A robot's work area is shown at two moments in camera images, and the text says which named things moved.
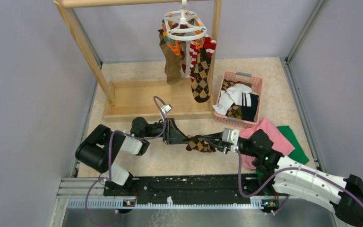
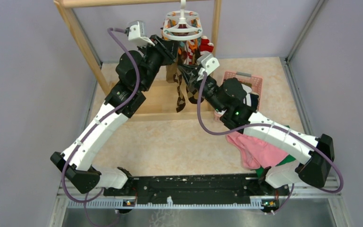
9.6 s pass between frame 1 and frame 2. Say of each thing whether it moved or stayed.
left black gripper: moved
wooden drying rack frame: stayed
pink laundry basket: stayed
